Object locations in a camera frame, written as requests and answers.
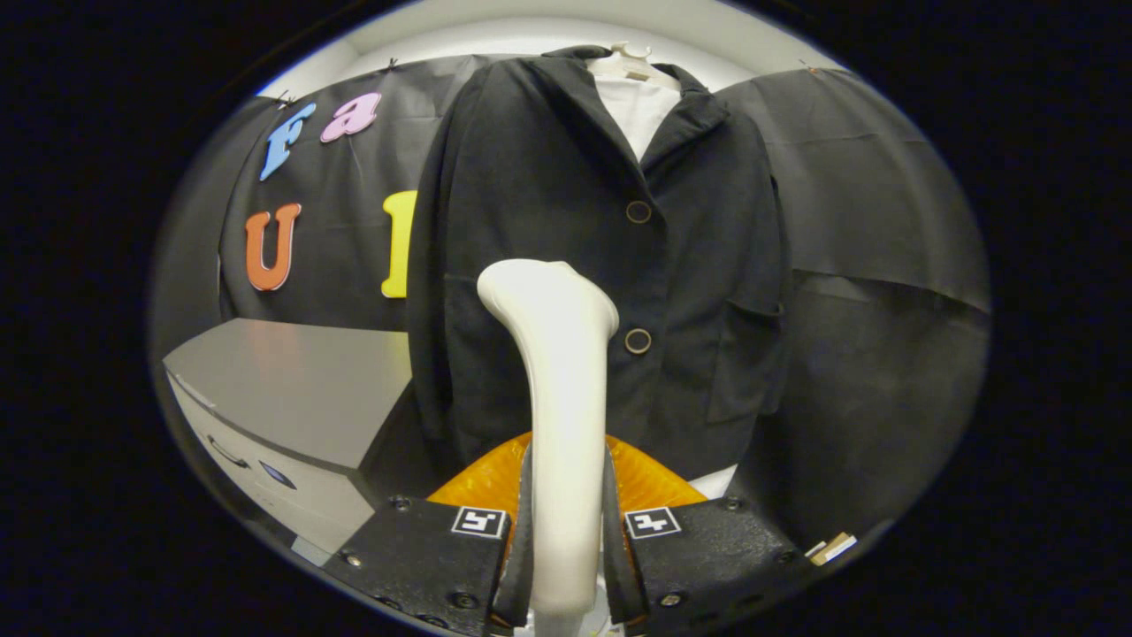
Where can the white plastic hanger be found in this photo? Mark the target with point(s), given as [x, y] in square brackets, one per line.
[632, 66]

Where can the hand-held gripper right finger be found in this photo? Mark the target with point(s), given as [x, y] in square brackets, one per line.
[707, 553]

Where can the black jacket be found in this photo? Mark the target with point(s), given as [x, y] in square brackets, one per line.
[531, 177]

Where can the grey cabinet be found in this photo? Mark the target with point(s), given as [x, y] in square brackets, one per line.
[292, 380]

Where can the black backdrop cloth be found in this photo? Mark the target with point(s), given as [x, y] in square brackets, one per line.
[345, 239]
[867, 221]

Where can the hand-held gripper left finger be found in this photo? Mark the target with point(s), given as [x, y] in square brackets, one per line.
[424, 557]

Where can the white garment steamer head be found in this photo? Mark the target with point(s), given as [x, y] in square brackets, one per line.
[566, 425]

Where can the small beige box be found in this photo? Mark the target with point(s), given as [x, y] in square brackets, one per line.
[831, 548]

